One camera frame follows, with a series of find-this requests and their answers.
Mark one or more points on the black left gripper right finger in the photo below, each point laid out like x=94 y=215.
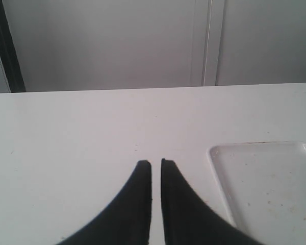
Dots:
x=187 y=219

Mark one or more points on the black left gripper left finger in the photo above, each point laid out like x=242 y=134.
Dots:
x=127 y=218

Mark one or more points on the white rectangular plastic tray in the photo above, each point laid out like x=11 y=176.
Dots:
x=263 y=188

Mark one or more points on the white cabinet in background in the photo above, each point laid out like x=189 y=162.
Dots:
x=85 y=45

